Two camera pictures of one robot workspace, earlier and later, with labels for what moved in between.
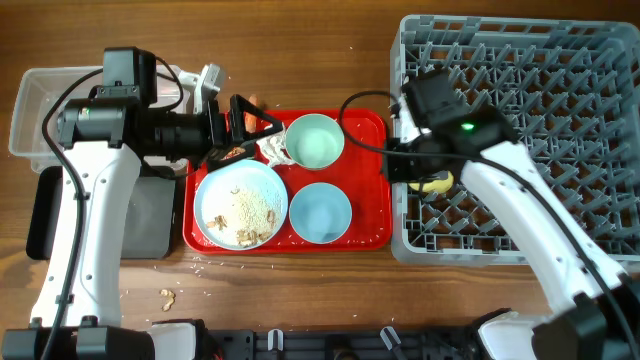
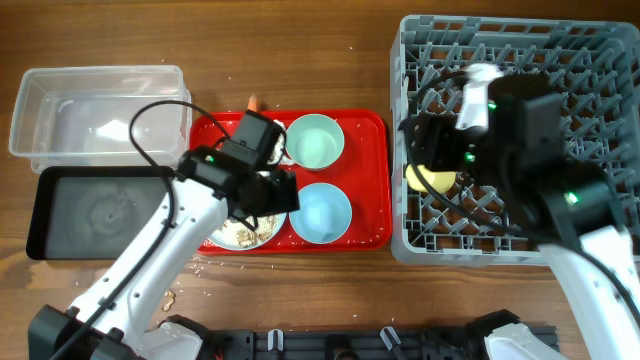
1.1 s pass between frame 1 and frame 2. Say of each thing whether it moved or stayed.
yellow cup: stayed
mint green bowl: stayed
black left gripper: moved
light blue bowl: stayed
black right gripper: moved
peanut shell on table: stayed
